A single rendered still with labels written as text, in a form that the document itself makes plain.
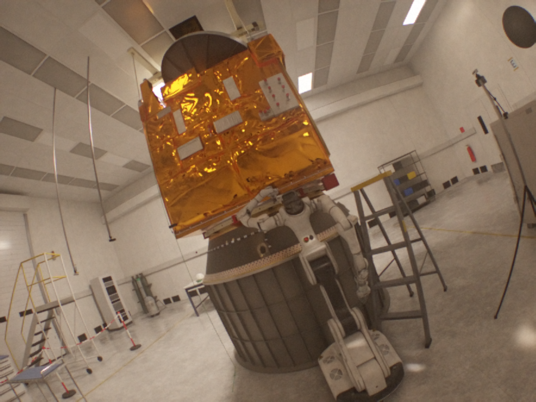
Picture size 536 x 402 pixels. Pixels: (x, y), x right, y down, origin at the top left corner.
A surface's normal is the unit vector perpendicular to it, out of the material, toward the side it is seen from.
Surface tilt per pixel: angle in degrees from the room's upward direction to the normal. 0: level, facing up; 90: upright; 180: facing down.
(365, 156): 90
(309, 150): 90
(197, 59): 134
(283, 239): 62
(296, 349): 90
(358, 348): 52
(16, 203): 90
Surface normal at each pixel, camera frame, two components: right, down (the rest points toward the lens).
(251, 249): -0.40, -0.44
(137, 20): 0.38, 0.92
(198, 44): -0.18, 0.68
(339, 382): -0.29, -0.80
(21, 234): 0.91, -0.40
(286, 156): -0.17, -0.04
